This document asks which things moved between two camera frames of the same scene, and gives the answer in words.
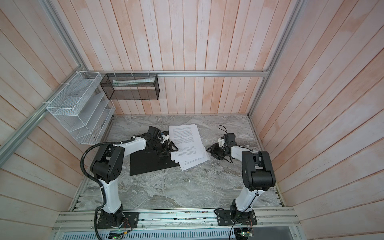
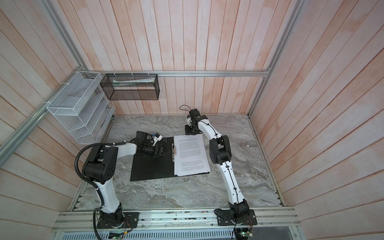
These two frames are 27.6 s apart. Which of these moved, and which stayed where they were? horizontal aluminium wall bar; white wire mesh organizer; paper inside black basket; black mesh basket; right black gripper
Moved: right black gripper
Stayed: black mesh basket; paper inside black basket; horizontal aluminium wall bar; white wire mesh organizer
